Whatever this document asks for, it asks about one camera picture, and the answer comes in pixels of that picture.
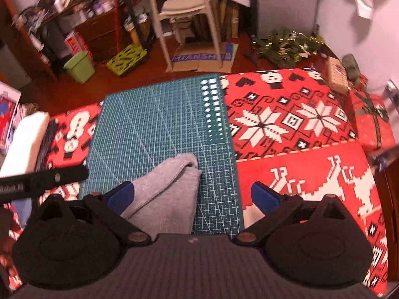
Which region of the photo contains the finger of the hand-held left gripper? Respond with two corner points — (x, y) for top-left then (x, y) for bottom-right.
(29, 165), (89, 194)

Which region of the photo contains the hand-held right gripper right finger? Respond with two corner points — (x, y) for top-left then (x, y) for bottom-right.
(235, 181), (356, 246)

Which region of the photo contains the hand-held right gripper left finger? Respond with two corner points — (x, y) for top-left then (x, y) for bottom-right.
(37, 181), (153, 246)

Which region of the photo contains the grey knit shirt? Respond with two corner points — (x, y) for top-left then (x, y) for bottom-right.
(120, 152), (202, 235)

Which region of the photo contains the dark striped folded garment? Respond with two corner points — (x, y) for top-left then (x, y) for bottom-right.
(35, 120), (60, 172)

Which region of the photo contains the cream folded sweater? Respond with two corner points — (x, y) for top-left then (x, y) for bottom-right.
(0, 111), (50, 178)

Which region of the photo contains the red patterned blanket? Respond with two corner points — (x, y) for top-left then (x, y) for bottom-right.
(0, 68), (390, 298)

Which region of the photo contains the green cutting mat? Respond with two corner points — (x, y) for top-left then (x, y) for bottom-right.
(76, 73), (245, 235)

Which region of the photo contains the large red white box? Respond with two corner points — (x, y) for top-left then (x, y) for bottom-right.
(0, 81), (27, 153)

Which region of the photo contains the green waste bin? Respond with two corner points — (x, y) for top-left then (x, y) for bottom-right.
(63, 51), (96, 84)

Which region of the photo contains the small red box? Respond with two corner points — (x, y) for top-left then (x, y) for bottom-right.
(64, 30), (94, 60)

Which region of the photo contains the red gift box with ribbon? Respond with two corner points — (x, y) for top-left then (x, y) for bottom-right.
(349, 81), (396, 151)

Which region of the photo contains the lime green plastic crate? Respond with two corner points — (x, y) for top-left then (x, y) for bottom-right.
(106, 44), (148, 77)

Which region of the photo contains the beige patterned gift box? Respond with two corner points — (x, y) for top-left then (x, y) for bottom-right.
(326, 57), (350, 95)

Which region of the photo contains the wooden drawer cabinet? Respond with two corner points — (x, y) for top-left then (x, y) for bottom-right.
(75, 4), (133, 63)

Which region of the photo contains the tinsel garland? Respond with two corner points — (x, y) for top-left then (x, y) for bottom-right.
(257, 28), (325, 68)

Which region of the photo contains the flat brown cardboard box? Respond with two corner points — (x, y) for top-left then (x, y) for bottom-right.
(171, 41), (239, 74)

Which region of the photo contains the green pouch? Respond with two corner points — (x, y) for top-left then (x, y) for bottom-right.
(341, 54), (362, 83)

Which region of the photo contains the grey refrigerator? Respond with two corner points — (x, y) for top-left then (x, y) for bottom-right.
(249, 0), (320, 39)

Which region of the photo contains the beige plastic chair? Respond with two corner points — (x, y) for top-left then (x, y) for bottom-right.
(142, 0), (224, 72)

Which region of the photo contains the wall socket with charger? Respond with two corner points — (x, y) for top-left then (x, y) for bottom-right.
(385, 79), (399, 106)

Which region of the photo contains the black frame desk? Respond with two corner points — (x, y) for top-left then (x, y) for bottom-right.
(120, 0), (259, 53)

